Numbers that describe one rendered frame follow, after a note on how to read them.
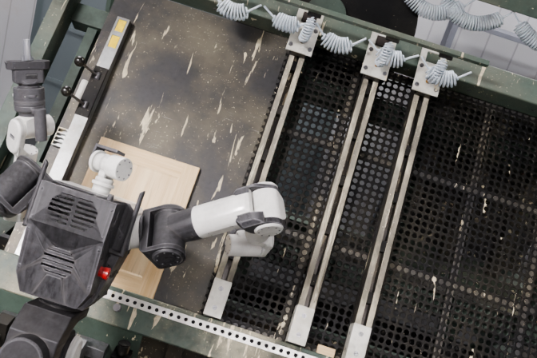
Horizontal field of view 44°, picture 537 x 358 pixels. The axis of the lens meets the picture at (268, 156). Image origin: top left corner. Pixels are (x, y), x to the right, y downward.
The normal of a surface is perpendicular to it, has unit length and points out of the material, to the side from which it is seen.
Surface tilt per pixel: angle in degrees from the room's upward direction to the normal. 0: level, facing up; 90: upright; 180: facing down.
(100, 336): 90
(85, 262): 81
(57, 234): 82
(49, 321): 22
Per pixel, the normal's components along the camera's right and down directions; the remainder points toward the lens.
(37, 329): 0.22, -0.72
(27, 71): 0.47, 0.22
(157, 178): 0.08, -0.29
